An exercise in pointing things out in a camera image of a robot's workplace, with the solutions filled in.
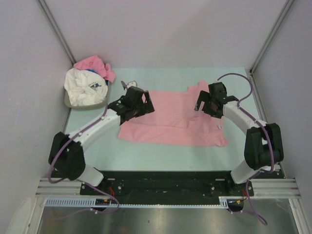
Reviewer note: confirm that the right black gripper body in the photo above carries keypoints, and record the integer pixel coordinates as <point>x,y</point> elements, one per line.
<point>208,109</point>

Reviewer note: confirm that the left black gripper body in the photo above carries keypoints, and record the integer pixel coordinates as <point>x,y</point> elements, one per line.
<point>139,109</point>

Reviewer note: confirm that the pink t shirt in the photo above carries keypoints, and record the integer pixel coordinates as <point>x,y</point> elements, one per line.
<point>96,63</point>
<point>175,121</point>

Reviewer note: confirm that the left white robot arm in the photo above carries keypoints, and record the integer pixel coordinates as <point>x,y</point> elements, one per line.
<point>67,151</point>

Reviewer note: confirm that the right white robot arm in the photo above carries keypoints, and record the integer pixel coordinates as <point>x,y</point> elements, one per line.
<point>263,144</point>

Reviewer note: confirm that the grey laundry basket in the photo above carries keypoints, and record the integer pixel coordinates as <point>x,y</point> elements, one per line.
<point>89,107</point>

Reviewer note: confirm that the white t shirt in basket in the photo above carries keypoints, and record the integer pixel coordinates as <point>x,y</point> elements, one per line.
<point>84,87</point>

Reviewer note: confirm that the blue garment in basket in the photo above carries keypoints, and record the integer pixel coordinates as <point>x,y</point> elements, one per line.
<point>91,70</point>

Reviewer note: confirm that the pink t shirt in basket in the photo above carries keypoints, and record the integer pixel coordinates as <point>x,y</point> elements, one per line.
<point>96,63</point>

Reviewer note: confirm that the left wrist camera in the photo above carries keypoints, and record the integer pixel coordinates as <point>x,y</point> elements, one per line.
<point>132,83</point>

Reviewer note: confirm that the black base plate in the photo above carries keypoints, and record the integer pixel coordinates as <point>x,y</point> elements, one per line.
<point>215,183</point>

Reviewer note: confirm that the aluminium rail frame left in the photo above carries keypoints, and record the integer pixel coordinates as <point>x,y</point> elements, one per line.
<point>65,188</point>

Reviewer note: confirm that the aluminium rail frame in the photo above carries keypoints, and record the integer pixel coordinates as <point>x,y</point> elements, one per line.
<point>271,188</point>
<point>65,188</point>

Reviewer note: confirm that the aluminium rail frame right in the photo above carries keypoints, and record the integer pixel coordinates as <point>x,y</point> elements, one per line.
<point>271,188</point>

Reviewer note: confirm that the right corner aluminium post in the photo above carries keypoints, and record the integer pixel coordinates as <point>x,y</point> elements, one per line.
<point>287,7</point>

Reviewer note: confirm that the corner aluminium post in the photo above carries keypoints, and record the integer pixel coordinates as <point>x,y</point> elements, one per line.
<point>47,13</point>
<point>287,7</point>

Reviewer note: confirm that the left corner aluminium post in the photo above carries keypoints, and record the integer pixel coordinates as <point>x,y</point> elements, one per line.
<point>47,13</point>

